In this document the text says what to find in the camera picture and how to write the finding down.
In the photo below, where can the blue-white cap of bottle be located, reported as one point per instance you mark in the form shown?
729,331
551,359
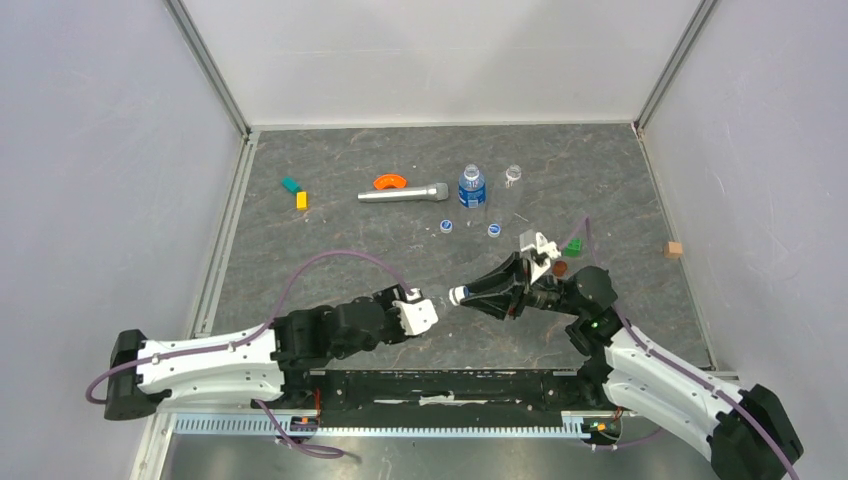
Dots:
457,294

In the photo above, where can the teal rectangular block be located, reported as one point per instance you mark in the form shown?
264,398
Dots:
291,185

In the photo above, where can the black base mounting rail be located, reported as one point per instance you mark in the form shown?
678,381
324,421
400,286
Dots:
441,398

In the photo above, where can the brown cube near right wall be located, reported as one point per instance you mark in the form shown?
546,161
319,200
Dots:
673,250

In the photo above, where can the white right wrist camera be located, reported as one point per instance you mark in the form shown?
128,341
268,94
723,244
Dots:
539,252

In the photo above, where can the green toy brick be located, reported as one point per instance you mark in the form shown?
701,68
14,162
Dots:
573,248

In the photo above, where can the yellow rectangular block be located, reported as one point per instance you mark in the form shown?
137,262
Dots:
302,202

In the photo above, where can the orange curved pipe piece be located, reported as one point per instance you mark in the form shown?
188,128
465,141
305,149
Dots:
390,181

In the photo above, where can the blue labelled Pocari bottle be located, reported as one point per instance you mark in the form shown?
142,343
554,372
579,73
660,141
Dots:
472,191

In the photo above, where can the clear bottle with blue-white cap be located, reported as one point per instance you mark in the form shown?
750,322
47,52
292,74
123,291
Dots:
436,309

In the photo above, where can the small brown round object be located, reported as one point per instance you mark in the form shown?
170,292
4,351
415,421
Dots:
559,268

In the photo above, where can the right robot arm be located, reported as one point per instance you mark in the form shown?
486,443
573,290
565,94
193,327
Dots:
742,433

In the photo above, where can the white cap of bottle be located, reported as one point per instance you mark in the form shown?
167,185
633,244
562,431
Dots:
494,230

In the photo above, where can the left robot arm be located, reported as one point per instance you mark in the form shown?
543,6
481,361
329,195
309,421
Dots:
266,363

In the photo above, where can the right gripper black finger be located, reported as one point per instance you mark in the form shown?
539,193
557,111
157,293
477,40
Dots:
498,308
502,278

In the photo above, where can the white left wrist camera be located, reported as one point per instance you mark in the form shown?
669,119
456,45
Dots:
413,313

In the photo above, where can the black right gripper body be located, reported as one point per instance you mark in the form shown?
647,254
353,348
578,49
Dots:
545,292

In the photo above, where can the silver microphone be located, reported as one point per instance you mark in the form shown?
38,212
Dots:
434,192

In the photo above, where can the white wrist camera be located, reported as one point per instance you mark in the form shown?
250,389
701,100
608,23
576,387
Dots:
413,313
539,252

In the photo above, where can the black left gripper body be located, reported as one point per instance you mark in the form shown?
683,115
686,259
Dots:
393,330

